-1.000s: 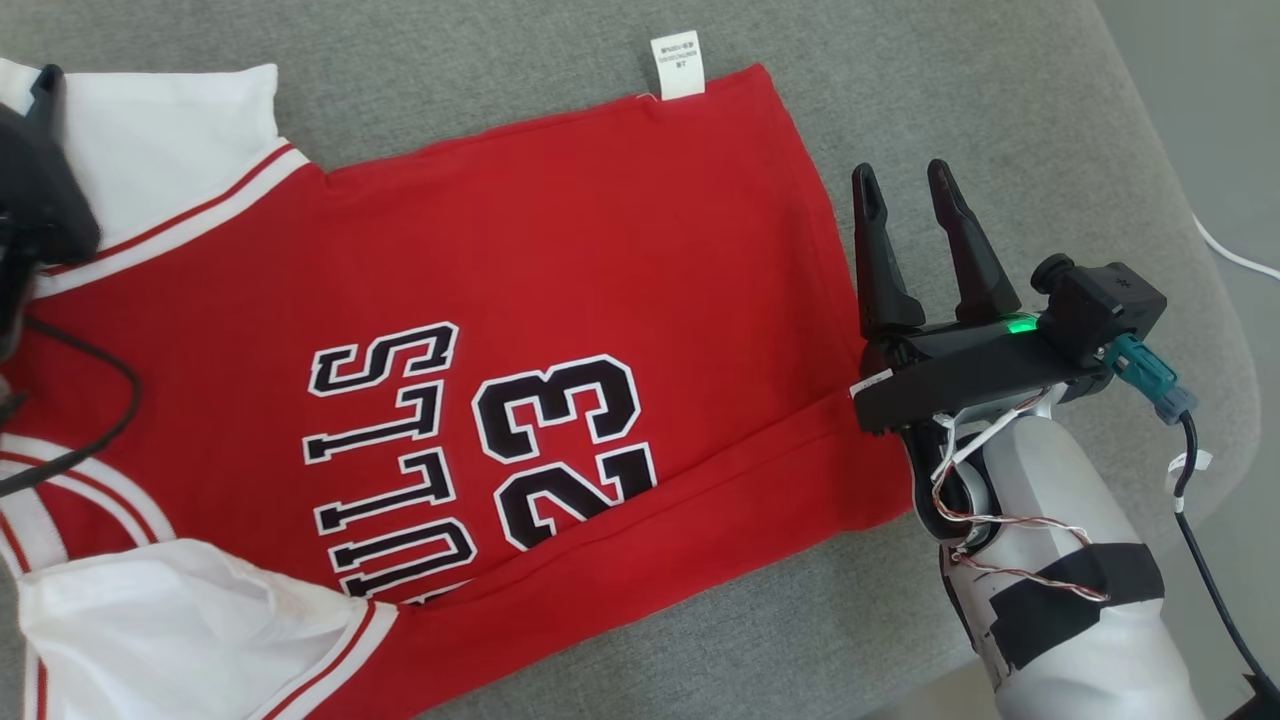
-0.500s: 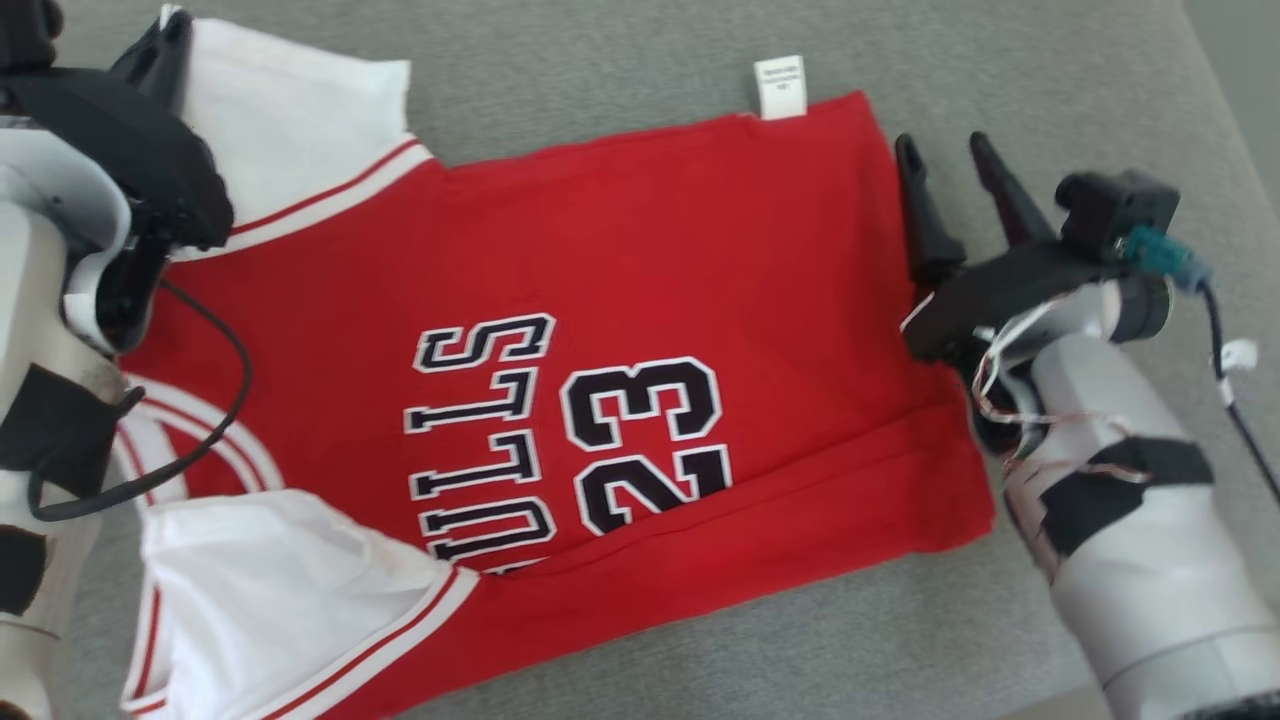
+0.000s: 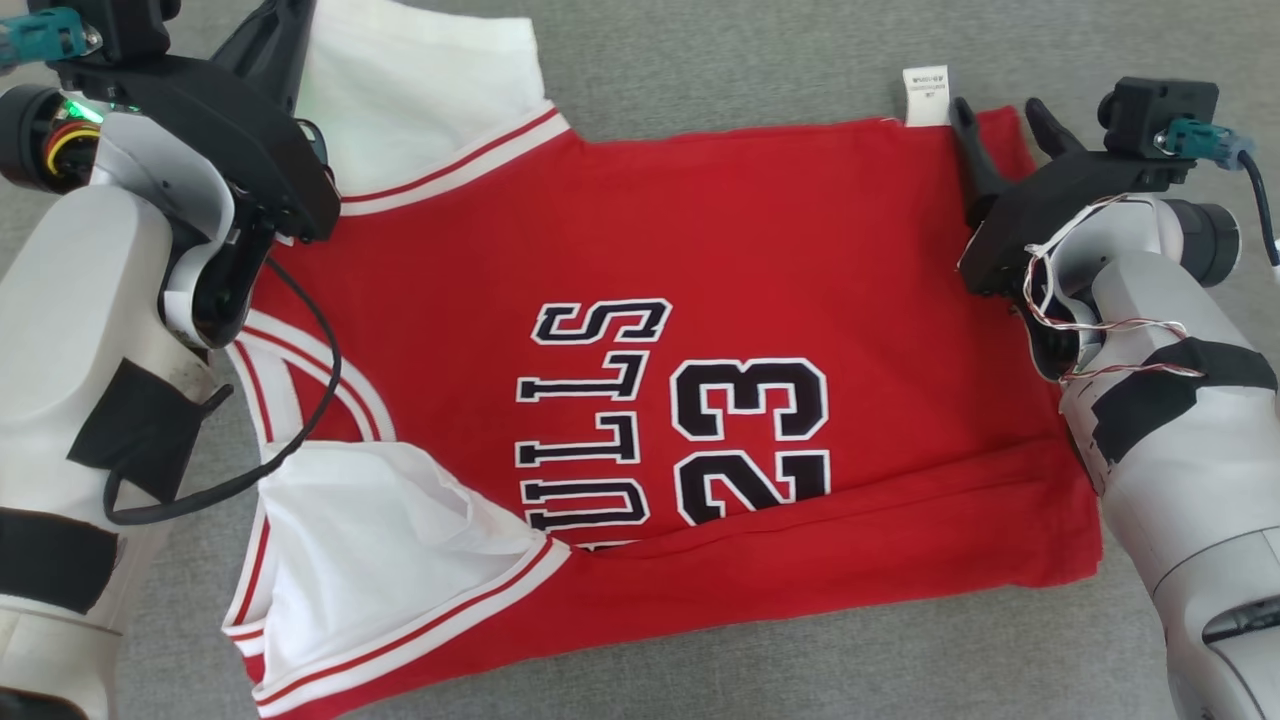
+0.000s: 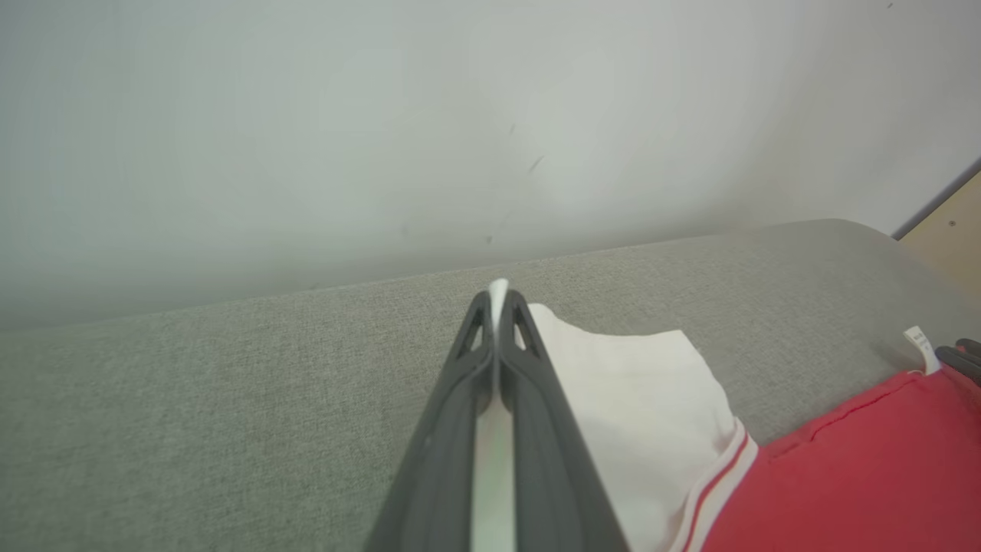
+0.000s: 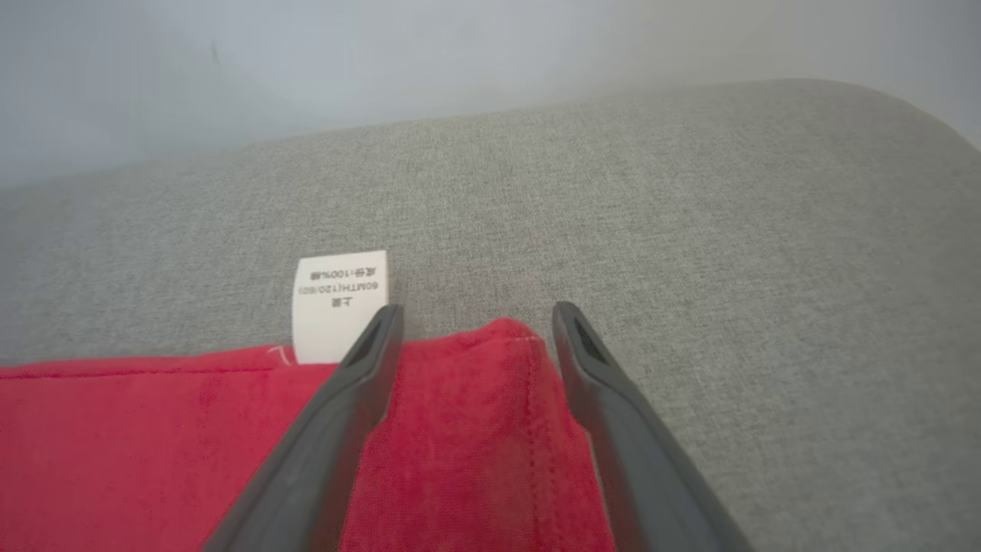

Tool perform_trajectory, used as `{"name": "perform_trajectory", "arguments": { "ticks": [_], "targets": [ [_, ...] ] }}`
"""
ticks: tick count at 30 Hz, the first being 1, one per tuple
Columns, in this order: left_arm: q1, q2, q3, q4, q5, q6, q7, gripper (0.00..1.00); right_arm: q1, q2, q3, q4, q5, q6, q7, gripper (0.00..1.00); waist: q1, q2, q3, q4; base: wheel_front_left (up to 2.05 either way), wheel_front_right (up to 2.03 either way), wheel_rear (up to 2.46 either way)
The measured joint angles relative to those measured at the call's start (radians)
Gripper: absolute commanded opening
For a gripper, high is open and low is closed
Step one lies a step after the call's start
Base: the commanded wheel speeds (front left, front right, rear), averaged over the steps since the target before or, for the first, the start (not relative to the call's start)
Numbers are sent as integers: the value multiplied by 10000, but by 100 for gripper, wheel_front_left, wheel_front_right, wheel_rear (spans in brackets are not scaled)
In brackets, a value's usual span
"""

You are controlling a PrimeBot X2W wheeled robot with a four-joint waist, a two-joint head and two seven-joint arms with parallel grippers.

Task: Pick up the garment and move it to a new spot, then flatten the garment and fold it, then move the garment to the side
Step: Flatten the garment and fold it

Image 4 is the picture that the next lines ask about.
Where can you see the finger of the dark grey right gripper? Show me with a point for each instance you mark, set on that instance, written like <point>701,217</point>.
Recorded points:
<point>972,345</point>
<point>964,363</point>

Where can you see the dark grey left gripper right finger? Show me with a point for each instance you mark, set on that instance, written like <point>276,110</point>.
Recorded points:
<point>552,475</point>

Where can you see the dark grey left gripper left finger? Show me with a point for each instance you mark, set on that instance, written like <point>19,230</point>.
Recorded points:
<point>437,475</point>

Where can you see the red jersey with white sleeves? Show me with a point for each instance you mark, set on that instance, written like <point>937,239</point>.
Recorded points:
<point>843,475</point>

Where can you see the beige wooden panel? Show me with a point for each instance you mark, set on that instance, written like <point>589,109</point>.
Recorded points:
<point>950,238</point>

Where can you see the grey fabric sofa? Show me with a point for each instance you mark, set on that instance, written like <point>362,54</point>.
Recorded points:
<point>230,422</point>

